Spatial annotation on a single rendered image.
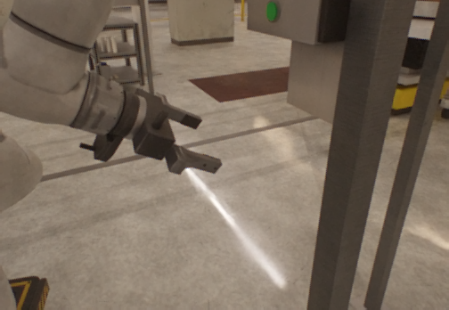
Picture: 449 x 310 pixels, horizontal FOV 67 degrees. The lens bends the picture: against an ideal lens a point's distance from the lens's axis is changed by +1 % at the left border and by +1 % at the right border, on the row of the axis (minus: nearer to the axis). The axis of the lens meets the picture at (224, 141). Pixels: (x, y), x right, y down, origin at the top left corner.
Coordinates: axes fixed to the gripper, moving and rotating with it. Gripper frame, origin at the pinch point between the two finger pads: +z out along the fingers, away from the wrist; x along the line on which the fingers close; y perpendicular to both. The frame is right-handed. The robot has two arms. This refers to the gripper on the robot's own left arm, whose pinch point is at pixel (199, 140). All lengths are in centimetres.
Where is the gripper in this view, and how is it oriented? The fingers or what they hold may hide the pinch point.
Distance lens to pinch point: 64.8
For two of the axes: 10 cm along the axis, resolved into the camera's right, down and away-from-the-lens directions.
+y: 5.6, -7.3, -3.9
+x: -3.2, -6.3, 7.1
